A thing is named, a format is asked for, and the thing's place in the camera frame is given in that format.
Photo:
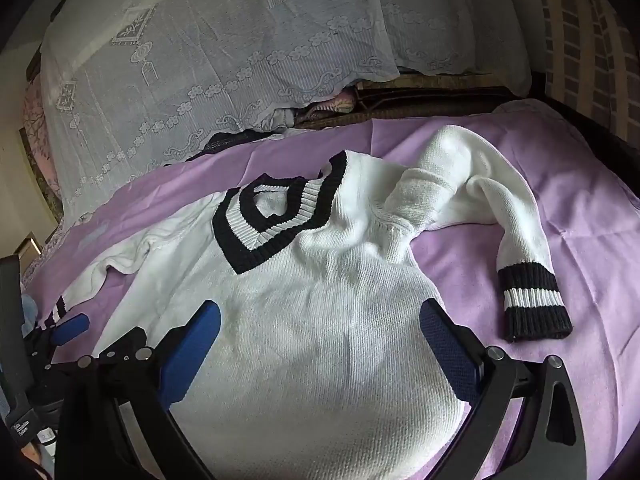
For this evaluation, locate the brown woven mat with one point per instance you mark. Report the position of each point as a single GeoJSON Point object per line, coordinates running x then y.
{"type": "Point", "coordinates": [425, 95]}

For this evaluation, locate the purple bedsheet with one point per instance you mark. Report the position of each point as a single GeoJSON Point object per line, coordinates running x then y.
{"type": "Point", "coordinates": [575, 200]}

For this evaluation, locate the pink floral cloth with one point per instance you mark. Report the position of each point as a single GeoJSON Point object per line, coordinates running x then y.
{"type": "Point", "coordinates": [342, 105]}

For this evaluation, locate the dark cloth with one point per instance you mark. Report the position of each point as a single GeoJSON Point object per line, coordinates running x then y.
{"type": "Point", "coordinates": [225, 142]}

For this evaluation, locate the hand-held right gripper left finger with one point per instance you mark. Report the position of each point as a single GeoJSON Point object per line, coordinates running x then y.
{"type": "Point", "coordinates": [195, 350]}

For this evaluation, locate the brown checked cloth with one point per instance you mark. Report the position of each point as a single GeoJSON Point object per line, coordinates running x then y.
{"type": "Point", "coordinates": [585, 35]}

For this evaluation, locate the white lace cloth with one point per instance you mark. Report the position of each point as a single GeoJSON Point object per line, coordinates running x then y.
{"type": "Point", "coordinates": [200, 60]}

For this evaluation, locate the grey cloth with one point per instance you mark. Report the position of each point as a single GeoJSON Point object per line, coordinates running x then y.
{"type": "Point", "coordinates": [277, 117]}

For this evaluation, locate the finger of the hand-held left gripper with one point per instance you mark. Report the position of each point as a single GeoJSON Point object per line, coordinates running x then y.
{"type": "Point", "coordinates": [70, 327]}
{"type": "Point", "coordinates": [127, 342]}

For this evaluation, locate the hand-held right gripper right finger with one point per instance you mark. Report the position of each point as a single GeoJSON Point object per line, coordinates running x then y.
{"type": "Point", "coordinates": [450, 355]}

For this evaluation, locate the pink floral panel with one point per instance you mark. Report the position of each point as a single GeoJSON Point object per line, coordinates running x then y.
{"type": "Point", "coordinates": [35, 110]}

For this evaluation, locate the white sweater with black stripes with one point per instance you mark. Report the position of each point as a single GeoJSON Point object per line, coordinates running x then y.
{"type": "Point", "coordinates": [310, 310]}

